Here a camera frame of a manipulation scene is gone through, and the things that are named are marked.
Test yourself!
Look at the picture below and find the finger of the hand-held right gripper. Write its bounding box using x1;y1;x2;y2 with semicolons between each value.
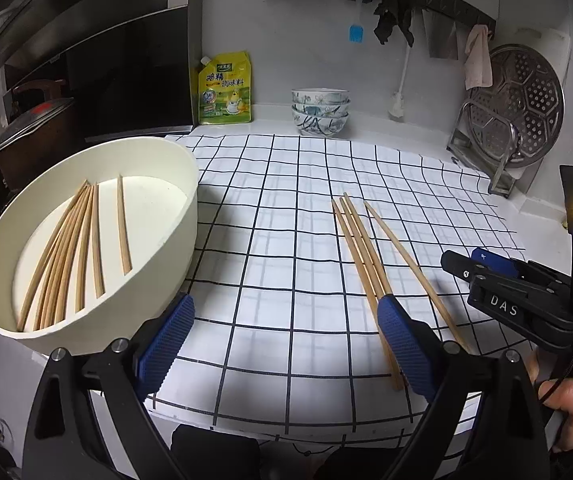
441;250;498;292
471;247;528;279

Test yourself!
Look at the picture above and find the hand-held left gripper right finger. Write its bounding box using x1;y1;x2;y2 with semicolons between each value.
377;294;550;480

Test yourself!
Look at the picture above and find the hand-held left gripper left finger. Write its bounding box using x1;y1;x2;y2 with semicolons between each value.
22;292;196;480

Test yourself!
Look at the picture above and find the white oval basin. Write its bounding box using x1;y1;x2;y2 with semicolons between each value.
0;136;200;356

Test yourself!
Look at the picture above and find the wooden chopstick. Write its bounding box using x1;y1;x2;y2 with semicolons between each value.
331;199;405;392
343;192;395;297
365;202;469;352
339;197;388;298

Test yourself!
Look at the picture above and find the row of wooden chopsticks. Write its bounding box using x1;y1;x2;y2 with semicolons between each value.
16;176;133;333

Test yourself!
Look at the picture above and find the metal plate rack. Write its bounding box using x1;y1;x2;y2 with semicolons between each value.
447;100;527;198

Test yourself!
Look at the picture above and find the black grid white tablecloth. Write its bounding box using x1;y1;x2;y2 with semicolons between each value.
147;132;527;461

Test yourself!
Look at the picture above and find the perforated metal steamer plate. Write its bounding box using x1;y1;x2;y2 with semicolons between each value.
461;44;565;170

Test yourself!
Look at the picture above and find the white hanging brush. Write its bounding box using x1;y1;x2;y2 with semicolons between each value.
389;46;412;121

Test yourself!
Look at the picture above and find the pink hanging cloth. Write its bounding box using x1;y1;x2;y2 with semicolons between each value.
464;24;493;91

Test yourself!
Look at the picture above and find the floral ceramic bowl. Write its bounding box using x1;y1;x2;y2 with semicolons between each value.
294;111;350;137
291;101;351;117
291;88;350;106

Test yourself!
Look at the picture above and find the dark cooking pot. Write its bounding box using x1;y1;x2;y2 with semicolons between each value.
0;80;84;191

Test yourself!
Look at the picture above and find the steel cleaver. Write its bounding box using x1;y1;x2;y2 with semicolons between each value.
424;10;462;61

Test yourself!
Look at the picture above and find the glass pot lid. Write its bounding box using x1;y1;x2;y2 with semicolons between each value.
0;96;76;153

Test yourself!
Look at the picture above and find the yellow seasoning pouch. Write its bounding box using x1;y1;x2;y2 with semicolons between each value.
197;51;254;126

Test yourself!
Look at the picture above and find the black hanging cloth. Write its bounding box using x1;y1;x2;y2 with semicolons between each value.
373;0;416;48

